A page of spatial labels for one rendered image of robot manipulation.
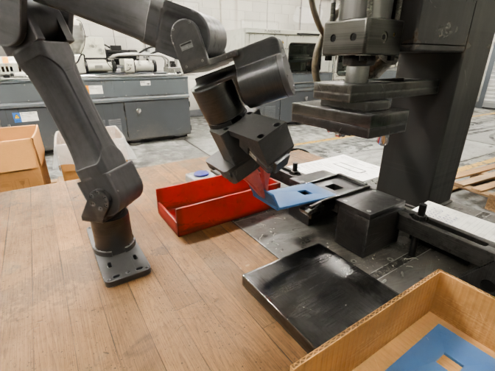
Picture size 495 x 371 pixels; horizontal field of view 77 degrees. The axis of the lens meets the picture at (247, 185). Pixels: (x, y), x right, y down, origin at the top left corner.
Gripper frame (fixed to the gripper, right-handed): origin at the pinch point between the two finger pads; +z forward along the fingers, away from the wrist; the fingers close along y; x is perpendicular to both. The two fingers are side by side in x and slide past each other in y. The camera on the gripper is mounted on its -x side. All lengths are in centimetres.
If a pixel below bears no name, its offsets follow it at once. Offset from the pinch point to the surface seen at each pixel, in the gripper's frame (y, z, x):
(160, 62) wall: 175, 73, 634
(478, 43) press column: 50, -1, -7
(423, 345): -0.7, 11.5, -27.0
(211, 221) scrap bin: -7.8, 7.8, 12.6
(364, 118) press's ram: 17.4, -4.8, -7.6
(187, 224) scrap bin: -11.9, 4.9, 12.5
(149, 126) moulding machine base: 56, 113, 440
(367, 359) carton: -7.0, 9.0, -24.4
